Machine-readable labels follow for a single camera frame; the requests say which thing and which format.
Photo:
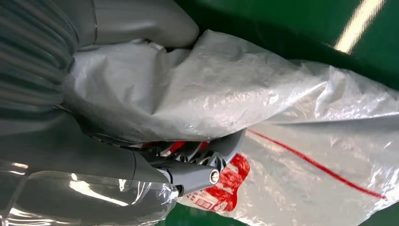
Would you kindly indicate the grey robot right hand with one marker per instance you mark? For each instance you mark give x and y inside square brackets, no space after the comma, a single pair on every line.
[93,156]

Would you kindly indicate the green conveyor belt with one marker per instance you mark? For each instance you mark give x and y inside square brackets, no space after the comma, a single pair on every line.
[280,18]

